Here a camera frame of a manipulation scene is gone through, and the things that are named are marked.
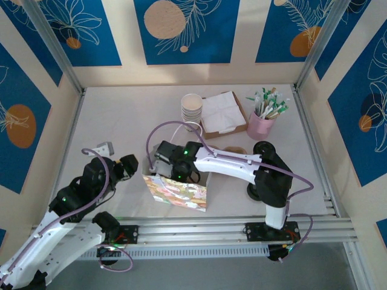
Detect white paper bag rope handles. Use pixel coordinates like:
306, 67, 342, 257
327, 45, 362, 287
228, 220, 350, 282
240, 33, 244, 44
141, 120, 212, 212

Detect brown cardboard cup carrier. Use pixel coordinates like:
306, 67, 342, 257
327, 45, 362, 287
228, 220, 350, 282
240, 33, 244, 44
207, 144, 246, 155

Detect brown cardboard napkin tray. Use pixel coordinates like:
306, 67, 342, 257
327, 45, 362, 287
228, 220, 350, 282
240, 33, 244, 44
199, 91, 249, 140

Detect white paper napkin stack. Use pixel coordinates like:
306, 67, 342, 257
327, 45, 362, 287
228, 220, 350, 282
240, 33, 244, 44
201, 91, 247, 134

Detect black plastic cup lid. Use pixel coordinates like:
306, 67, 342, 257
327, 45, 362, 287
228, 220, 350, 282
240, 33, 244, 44
246, 182, 261, 202

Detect pink holder cup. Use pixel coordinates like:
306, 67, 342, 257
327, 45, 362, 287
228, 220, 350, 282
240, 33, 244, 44
247, 110, 276, 141

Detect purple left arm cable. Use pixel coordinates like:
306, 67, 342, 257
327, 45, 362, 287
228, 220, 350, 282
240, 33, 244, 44
0, 147, 134, 272

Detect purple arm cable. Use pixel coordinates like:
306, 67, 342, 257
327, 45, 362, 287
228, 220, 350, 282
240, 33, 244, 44
146, 120, 315, 263
0, 147, 134, 272

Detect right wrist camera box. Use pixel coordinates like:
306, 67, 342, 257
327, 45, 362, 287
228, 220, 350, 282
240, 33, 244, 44
151, 158, 173, 178

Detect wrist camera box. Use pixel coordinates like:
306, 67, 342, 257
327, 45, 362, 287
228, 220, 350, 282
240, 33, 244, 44
151, 158, 173, 178
90, 141, 115, 157

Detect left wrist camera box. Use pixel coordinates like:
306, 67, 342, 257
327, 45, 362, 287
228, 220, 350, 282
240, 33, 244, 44
90, 141, 115, 157

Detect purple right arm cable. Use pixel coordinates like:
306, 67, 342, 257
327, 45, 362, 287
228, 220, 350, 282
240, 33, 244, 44
146, 120, 315, 263

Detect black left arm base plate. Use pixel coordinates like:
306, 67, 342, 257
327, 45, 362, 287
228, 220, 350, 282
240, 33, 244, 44
113, 225, 140, 245

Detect aluminium table side rail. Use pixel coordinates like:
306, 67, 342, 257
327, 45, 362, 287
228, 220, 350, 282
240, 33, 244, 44
44, 90, 87, 224
291, 86, 341, 217

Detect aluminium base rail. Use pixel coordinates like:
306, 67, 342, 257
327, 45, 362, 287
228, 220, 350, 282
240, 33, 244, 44
25, 216, 359, 250

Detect grey slotted cable duct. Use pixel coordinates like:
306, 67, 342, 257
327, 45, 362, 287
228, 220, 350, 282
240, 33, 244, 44
78, 244, 270, 262

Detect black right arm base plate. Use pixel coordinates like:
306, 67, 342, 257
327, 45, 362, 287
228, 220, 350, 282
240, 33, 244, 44
244, 222, 302, 242

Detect aluminium frame post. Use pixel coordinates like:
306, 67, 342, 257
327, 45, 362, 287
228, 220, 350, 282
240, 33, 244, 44
294, 0, 360, 91
22, 0, 85, 94

